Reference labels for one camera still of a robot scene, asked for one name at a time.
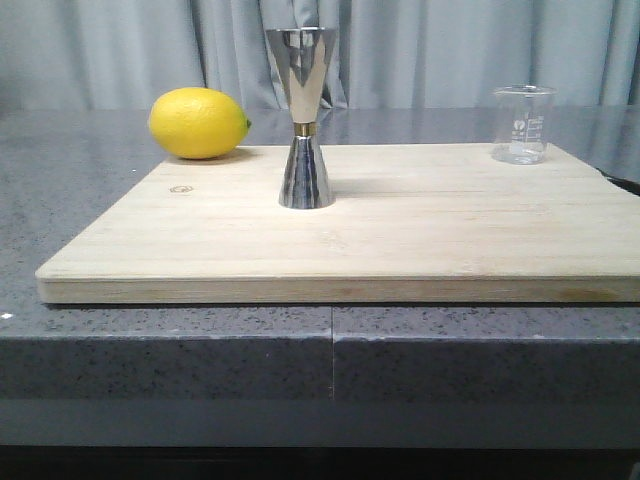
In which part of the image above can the steel double jigger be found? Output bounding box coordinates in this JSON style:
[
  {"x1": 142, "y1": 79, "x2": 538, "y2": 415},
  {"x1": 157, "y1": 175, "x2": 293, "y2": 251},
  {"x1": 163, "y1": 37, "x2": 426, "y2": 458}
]
[{"x1": 266, "y1": 27, "x2": 337, "y2": 209}]

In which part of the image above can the clear glass beaker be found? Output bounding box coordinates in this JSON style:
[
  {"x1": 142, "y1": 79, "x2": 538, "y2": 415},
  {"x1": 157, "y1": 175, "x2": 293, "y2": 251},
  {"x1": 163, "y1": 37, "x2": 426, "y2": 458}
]
[{"x1": 491, "y1": 85, "x2": 557, "y2": 165}]

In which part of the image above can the wooden cutting board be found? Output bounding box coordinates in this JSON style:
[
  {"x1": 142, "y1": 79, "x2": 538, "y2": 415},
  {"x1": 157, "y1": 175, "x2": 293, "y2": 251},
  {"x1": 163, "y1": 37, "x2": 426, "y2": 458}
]
[{"x1": 36, "y1": 143, "x2": 639, "y2": 304}]

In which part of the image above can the yellow lemon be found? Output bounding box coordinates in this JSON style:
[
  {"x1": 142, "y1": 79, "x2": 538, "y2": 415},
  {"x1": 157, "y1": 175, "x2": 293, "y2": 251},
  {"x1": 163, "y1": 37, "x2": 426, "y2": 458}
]
[{"x1": 148, "y1": 87, "x2": 251, "y2": 160}]

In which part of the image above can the black metal board handle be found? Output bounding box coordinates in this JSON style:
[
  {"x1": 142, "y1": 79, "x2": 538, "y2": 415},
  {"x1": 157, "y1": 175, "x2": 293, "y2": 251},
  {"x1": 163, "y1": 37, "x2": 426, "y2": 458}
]
[{"x1": 599, "y1": 170, "x2": 640, "y2": 196}]

